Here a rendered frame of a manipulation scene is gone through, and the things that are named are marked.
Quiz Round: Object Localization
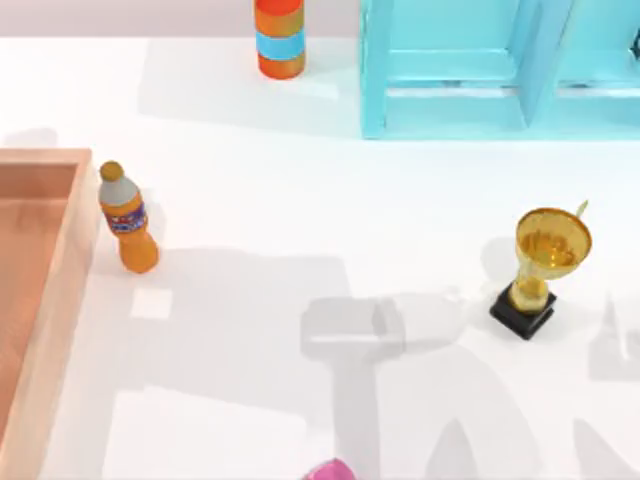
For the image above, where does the salmon-coloured shallow box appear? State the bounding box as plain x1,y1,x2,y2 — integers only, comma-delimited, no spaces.
0,147,94,480

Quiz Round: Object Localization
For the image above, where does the orange and blue can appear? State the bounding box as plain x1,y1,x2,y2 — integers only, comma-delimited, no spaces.
254,0,307,80

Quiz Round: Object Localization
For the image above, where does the light blue rack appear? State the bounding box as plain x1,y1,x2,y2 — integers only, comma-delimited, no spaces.
359,0,640,141

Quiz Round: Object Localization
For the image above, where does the pink object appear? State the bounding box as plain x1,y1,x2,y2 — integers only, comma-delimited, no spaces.
305,457,357,480

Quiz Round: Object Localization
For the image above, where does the orange soda bottle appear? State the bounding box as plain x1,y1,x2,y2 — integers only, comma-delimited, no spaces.
99,160,160,275

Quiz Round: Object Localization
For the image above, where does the gold trophy with black base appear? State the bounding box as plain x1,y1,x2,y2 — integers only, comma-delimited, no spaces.
488,200,594,342

